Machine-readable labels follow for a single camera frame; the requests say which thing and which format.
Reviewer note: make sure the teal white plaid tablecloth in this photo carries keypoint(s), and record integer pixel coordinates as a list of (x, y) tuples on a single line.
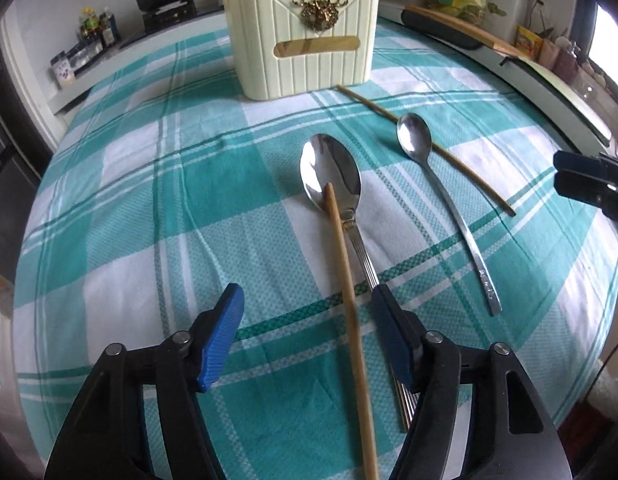
[(170, 185)]

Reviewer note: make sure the wooden cutting board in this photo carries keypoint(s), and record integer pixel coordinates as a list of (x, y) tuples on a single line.
[(474, 31)]

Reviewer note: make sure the white knife block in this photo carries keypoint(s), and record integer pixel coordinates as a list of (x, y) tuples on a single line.
[(503, 18)]

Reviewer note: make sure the sauce bottles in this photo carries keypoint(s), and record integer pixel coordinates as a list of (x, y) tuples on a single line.
[(99, 27)]

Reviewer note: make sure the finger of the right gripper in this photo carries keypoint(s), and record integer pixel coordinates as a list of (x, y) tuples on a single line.
[(602, 167), (585, 189)]

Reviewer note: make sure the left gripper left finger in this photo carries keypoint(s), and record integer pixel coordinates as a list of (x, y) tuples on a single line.
[(104, 435)]

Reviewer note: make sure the black gas stove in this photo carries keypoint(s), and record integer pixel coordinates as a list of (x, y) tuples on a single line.
[(163, 19)]

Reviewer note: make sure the large steel spoon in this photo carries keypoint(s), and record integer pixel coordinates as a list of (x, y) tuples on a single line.
[(324, 160)]

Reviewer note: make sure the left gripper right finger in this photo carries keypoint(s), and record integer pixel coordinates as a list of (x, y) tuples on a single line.
[(510, 433)]

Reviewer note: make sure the cream ribbed utensil holder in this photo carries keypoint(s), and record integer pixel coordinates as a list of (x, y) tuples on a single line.
[(287, 47)]

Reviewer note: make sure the yellow green plastic bag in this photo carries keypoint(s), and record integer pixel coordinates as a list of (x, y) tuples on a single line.
[(470, 11)]

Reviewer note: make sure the black rolled mat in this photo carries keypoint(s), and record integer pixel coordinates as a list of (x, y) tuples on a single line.
[(430, 27)]

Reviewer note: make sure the grey refrigerator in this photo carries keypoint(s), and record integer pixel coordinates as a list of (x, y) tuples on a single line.
[(24, 156)]

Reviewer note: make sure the slim steel spoon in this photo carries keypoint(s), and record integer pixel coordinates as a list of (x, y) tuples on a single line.
[(415, 140)]

